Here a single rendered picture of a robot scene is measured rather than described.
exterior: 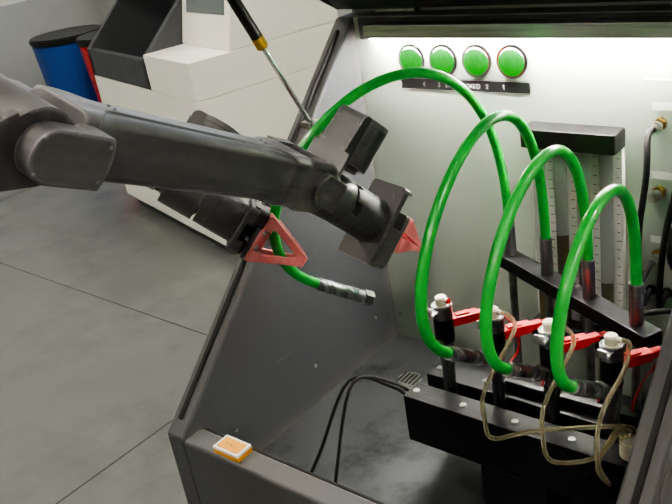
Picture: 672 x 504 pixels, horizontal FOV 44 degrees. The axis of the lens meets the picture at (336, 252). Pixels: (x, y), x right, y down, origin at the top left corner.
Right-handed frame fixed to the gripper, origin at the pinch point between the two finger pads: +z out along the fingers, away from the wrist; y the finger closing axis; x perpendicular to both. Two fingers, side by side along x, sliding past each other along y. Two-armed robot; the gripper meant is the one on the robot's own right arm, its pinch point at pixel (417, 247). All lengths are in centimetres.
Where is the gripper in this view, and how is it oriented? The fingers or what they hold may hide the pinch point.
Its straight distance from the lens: 107.3
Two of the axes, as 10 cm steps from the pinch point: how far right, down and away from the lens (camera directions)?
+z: 6.9, 3.6, 6.3
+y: 4.5, -8.9, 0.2
